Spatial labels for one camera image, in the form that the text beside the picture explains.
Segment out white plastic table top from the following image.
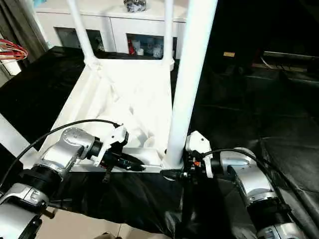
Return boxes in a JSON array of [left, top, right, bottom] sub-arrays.
[[37, 56, 186, 181]]

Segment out white plastic table leg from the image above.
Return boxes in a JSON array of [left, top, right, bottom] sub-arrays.
[[161, 0, 176, 70], [66, 0, 100, 69], [0, 114, 31, 157], [162, 0, 219, 170]]

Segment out black plastic mat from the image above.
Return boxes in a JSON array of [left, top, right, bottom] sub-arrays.
[[0, 46, 319, 237]]

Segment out white cabinet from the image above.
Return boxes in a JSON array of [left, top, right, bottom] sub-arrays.
[[35, 0, 190, 59]]

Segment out grey crumpled bundle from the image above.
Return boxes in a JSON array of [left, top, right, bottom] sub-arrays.
[[123, 0, 147, 13]]

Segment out red wire hanger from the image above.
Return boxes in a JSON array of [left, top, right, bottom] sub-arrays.
[[0, 39, 29, 62]]

